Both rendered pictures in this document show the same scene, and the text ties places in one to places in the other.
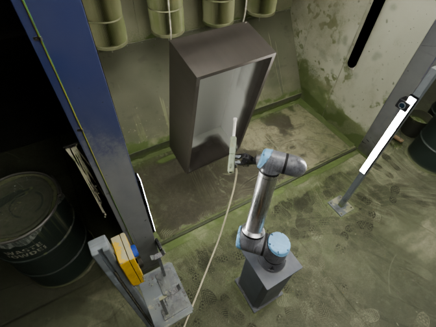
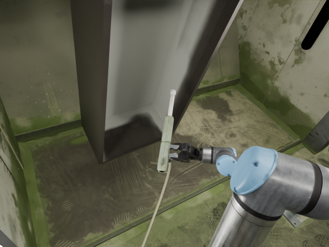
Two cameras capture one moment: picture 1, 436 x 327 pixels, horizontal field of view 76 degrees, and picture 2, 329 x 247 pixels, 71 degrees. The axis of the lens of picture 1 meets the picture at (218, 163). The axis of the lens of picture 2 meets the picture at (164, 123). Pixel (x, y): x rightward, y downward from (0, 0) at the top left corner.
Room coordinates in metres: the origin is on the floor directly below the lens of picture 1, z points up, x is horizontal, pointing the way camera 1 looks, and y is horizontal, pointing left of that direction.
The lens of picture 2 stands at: (0.73, -0.02, 1.81)
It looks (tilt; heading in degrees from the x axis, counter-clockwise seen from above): 45 degrees down; 355
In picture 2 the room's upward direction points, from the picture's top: 11 degrees clockwise
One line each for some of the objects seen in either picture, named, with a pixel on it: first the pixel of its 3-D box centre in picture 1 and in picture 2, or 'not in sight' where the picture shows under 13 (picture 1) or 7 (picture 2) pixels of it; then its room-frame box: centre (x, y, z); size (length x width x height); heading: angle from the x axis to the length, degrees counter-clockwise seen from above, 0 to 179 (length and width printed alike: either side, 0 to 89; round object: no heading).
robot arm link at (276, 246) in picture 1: (276, 247); not in sight; (0.78, -0.41, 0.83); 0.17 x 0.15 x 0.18; 75
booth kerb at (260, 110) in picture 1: (220, 124); (152, 104); (2.72, -0.01, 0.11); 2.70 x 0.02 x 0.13; 122
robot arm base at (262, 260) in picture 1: (273, 255); not in sight; (0.77, -0.41, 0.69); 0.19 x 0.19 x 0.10
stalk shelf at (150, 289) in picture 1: (164, 294); not in sight; (0.46, 0.27, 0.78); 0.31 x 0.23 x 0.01; 32
